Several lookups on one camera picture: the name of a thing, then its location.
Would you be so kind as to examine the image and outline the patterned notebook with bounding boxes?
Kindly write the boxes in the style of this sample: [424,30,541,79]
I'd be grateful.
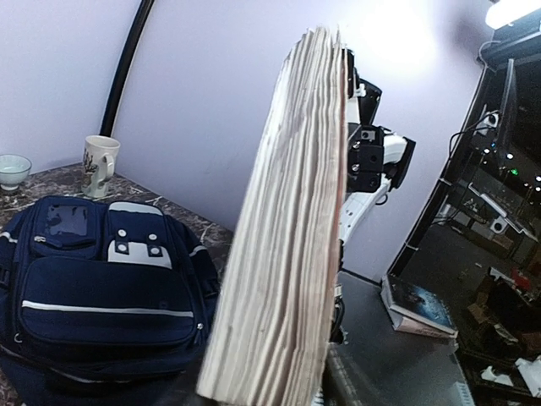
[196,26,347,405]

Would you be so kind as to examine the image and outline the navy blue student backpack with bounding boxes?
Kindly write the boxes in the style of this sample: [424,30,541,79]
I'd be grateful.
[1,196,220,405]

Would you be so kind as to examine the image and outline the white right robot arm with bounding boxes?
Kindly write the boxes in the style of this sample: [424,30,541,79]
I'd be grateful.
[338,47,416,272]

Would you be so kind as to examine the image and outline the cream coral pattern mug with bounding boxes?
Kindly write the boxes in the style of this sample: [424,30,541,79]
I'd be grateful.
[81,135,121,198]

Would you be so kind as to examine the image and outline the small celadon bowl at back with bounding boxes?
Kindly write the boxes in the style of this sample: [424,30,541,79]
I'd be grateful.
[0,154,32,191]

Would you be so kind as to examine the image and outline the bright ceiling light bar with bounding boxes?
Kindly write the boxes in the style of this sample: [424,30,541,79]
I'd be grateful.
[485,0,540,30]

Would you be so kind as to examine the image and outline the dark book outside enclosure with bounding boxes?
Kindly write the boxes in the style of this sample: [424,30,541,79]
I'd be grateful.
[380,275,458,339]

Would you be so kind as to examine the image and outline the black enclosure corner post right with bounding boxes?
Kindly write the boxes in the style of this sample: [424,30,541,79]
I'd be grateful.
[99,0,155,138]

